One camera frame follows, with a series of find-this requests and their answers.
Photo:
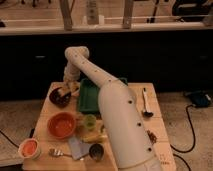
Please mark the yellow banana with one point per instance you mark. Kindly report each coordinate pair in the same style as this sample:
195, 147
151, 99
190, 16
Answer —
94, 138

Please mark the dark metal cup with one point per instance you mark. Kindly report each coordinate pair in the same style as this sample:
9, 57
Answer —
96, 152

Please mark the small brown object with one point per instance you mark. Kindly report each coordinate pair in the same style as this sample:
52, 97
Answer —
152, 137

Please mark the purple bowl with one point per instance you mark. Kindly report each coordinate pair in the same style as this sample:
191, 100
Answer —
60, 98

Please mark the orange cup white rim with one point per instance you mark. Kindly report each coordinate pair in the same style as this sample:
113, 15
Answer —
29, 149

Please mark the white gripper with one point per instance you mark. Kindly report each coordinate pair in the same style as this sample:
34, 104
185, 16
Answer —
71, 76

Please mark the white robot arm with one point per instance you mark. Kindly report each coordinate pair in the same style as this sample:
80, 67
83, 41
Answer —
131, 146

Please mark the green rectangular tray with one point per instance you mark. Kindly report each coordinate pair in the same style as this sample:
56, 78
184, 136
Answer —
87, 96

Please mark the grey cloth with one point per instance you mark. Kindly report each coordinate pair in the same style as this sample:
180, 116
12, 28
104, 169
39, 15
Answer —
78, 148

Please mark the small green cup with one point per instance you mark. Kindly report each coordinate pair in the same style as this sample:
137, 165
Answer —
89, 121

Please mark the orange bowl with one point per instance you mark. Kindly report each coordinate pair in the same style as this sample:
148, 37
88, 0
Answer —
62, 125

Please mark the black power adapter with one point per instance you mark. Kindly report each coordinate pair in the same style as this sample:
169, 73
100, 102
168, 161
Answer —
200, 99

